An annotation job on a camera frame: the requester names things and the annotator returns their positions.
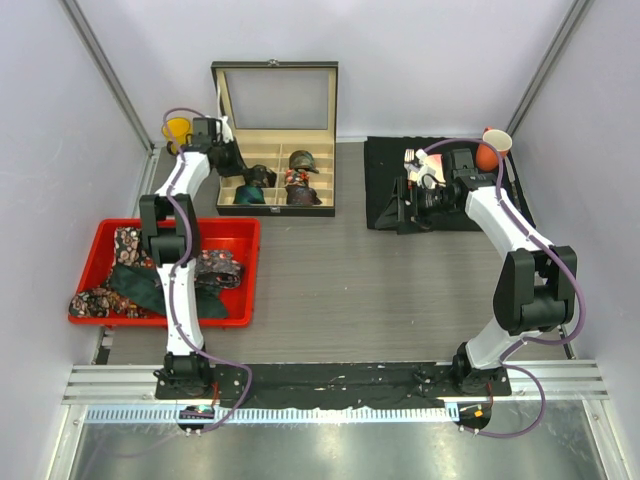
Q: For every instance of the black gold leaf tie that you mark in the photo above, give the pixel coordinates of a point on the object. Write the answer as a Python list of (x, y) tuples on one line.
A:
[(260, 176)]

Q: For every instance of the rolled orange floral tie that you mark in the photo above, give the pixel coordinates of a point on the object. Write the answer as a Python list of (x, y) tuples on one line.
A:
[(294, 177)]

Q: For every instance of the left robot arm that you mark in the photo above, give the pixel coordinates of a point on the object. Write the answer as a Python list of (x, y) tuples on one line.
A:
[(170, 235)]

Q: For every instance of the pink cream plate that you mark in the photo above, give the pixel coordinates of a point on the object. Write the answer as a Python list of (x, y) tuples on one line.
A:
[(435, 167)]

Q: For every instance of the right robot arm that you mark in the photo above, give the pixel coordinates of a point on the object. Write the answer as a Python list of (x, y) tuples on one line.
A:
[(535, 289)]

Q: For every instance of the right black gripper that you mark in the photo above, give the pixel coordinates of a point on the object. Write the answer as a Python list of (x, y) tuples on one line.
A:
[(395, 212)]

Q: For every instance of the red plastic bin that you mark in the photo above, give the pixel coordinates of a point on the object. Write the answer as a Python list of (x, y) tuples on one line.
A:
[(240, 236)]

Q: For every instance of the orange mug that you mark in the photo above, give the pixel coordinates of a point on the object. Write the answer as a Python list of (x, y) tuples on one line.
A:
[(496, 144)]

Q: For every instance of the rolled dark maroon tie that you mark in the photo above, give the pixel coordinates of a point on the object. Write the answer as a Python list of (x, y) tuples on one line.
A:
[(302, 196)]

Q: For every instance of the aluminium front rail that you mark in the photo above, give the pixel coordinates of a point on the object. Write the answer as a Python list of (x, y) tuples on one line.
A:
[(126, 394)]

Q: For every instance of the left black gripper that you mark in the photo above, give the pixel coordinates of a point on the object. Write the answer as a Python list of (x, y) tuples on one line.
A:
[(238, 165)]

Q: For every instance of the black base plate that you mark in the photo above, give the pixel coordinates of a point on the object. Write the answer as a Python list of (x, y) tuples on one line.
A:
[(340, 386)]

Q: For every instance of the rolled green blue tie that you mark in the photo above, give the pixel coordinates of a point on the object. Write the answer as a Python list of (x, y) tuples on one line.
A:
[(249, 195)]

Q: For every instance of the silver fork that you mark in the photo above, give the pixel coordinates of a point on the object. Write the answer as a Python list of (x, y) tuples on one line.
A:
[(410, 167)]

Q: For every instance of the black placemat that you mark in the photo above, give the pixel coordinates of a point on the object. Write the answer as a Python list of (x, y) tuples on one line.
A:
[(384, 162)]

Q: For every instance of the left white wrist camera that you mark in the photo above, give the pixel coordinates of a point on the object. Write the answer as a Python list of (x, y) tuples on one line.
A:
[(224, 130)]

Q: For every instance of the black tie storage box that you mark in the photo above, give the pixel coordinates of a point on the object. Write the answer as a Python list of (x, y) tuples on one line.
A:
[(275, 108)]

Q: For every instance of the dark green leaf tie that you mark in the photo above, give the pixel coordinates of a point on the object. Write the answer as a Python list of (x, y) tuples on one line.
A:
[(142, 286)]

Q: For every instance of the silver knife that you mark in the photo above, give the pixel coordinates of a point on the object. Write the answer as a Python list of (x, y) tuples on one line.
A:
[(511, 172)]

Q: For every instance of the yellow mug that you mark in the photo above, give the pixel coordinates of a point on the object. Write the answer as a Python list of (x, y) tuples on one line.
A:
[(177, 132)]

